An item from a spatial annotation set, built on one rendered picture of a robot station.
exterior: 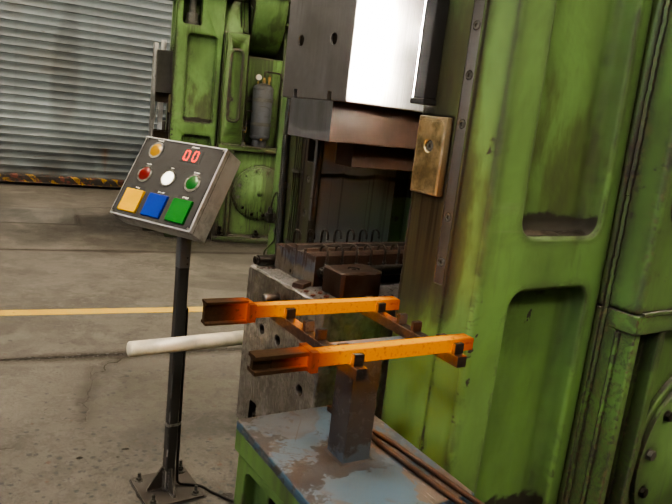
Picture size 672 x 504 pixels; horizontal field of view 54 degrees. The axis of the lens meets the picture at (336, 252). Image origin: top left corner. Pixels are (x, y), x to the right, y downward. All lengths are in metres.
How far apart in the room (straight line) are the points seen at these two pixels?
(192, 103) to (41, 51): 3.38
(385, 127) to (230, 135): 4.82
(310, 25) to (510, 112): 0.58
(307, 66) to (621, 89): 0.74
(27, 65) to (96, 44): 0.89
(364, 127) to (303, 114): 0.16
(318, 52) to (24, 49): 8.00
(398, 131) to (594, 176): 0.48
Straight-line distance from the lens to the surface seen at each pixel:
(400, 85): 1.62
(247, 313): 1.23
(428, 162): 1.47
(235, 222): 6.58
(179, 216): 1.96
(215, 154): 2.01
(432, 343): 1.15
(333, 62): 1.59
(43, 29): 9.51
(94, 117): 9.52
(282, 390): 1.68
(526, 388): 1.72
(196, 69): 6.54
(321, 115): 1.60
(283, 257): 1.74
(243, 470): 1.97
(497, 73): 1.39
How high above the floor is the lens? 1.33
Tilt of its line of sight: 12 degrees down
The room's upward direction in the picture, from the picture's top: 7 degrees clockwise
